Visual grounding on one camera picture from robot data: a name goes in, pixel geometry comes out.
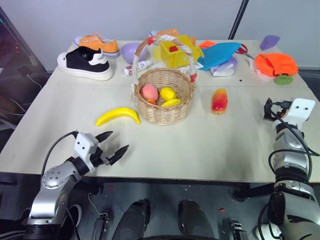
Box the yellow plastic box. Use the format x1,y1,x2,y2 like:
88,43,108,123
152,34,204,68

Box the yellow lemon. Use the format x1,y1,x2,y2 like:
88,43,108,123
159,86,178,101

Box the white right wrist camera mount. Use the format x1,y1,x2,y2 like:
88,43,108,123
284,98,316,130

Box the yellow banana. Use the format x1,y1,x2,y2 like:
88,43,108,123
95,107,142,127

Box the black and white sneaker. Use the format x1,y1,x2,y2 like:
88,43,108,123
56,46,115,81

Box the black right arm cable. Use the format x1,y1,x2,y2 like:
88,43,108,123
268,99,320,181

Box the purple plastic scoop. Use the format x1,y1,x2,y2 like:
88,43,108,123
259,34,281,50

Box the white paper pack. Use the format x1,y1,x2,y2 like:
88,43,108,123
209,56,238,77

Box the red handled scissors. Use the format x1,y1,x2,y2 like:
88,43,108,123
236,44,256,60

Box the white tissue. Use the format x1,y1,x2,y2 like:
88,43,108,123
246,58,266,81

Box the orange cloth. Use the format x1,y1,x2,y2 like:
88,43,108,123
254,52,299,77

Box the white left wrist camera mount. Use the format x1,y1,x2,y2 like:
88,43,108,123
74,132,100,173

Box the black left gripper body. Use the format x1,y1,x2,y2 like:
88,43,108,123
90,145,112,169

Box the blue felt cloth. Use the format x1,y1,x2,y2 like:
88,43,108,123
197,41,243,71

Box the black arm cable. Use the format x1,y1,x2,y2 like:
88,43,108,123
268,99,320,181
41,130,79,176

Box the orange red mesh item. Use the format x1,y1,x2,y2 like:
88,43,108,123
198,40,217,49

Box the dark monitor screen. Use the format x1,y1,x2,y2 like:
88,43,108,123
0,6,50,131

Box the black metal bracket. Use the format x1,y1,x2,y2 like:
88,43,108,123
95,212,110,240
230,219,248,240

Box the black tripod pole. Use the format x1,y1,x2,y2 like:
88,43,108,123
227,0,250,40

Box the purple plastic bowl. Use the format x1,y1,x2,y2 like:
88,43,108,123
119,42,148,65

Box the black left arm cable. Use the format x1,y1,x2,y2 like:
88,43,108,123
41,130,79,176

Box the small white bottle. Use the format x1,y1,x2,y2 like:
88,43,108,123
124,59,153,76

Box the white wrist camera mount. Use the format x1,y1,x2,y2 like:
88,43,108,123
284,98,316,130
74,132,100,173

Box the pink peach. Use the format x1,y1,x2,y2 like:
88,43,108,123
139,84,160,101

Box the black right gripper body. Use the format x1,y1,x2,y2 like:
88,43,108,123
270,104,287,122

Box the wicker basket with handle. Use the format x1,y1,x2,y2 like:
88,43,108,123
131,35,197,126

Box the red yellow mango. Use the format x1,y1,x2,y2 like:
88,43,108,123
211,88,229,115

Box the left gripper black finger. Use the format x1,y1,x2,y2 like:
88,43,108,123
96,130,114,145
107,144,130,166

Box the dark rounded robot foot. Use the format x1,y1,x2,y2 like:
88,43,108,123
117,199,151,240
178,199,214,240

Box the green round plastic object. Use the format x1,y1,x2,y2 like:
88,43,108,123
273,74,294,86

